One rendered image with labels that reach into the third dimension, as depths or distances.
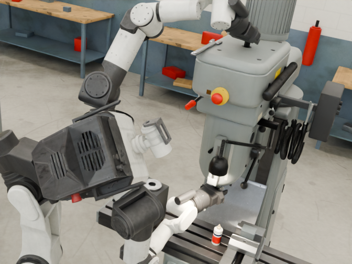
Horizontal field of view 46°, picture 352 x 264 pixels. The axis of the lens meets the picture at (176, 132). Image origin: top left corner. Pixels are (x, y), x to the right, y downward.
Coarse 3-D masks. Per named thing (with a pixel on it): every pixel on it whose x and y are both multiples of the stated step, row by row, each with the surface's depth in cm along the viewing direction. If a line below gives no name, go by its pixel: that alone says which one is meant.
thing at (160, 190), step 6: (150, 180) 200; (156, 180) 201; (150, 186) 195; (156, 186) 196; (162, 186) 199; (168, 186) 200; (156, 192) 194; (162, 192) 196; (162, 198) 198; (162, 204) 201; (156, 222) 201
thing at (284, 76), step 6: (288, 66) 170; (294, 66) 172; (282, 72) 162; (288, 72) 163; (282, 78) 155; (288, 78) 162; (270, 84) 147; (276, 84) 147; (282, 84) 152; (270, 90) 141; (276, 90) 144; (264, 96) 140; (270, 96) 139
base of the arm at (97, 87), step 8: (96, 72) 136; (88, 80) 135; (96, 80) 135; (104, 80) 135; (88, 88) 135; (96, 88) 135; (104, 88) 135; (112, 88) 136; (80, 96) 136; (88, 96) 135; (96, 96) 135; (104, 96) 135; (88, 104) 140; (96, 104) 136; (104, 104) 135
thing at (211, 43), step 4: (212, 40) 155; (208, 44) 149; (212, 44) 150; (216, 44) 153; (200, 48) 143; (204, 48) 144; (208, 48) 147; (192, 52) 137; (196, 52) 138; (200, 52) 139
